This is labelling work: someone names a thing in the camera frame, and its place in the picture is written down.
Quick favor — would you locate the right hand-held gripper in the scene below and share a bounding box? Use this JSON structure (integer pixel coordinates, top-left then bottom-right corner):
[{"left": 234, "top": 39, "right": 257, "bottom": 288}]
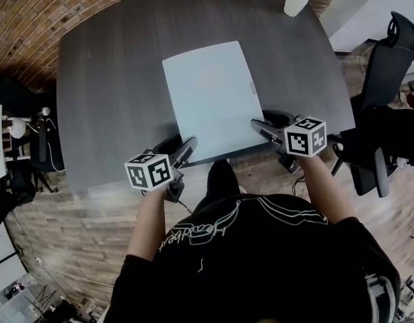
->
[{"left": 250, "top": 109, "right": 328, "bottom": 174}]

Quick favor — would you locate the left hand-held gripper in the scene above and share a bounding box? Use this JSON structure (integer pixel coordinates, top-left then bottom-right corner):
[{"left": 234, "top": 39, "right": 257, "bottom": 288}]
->
[{"left": 124, "top": 134, "right": 198, "bottom": 203}]

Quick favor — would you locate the person's left forearm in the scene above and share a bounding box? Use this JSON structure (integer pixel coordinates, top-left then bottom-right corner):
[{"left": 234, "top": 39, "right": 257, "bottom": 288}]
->
[{"left": 127, "top": 186, "right": 167, "bottom": 262}]

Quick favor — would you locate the person's right forearm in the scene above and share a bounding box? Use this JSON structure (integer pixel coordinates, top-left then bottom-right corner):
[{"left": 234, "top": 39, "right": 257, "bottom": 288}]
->
[{"left": 299, "top": 153, "right": 359, "bottom": 227}]

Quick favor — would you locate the person's black trouser leg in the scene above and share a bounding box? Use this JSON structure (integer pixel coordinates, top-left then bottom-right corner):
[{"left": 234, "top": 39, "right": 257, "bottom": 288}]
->
[{"left": 193, "top": 161, "right": 243, "bottom": 215}]

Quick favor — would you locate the black mesh office chair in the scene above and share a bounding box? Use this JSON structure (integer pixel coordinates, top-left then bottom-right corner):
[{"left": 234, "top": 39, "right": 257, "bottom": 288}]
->
[{"left": 331, "top": 11, "right": 414, "bottom": 198}]

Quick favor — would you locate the black backpack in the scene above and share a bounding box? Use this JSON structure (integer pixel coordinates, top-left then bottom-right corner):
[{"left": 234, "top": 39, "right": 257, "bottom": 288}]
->
[{"left": 388, "top": 108, "right": 414, "bottom": 166}]

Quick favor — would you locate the person's black shirt torso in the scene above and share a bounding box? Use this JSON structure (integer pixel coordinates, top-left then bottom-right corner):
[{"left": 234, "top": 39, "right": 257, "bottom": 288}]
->
[{"left": 104, "top": 193, "right": 401, "bottom": 323}]

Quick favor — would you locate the white round lamp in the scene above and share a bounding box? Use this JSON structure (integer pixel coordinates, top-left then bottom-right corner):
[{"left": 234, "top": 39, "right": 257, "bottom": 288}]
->
[{"left": 11, "top": 118, "right": 28, "bottom": 138}]

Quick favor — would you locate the white charging cable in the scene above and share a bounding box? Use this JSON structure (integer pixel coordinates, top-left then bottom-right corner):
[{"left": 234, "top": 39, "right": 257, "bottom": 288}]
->
[{"left": 46, "top": 119, "right": 66, "bottom": 172}]

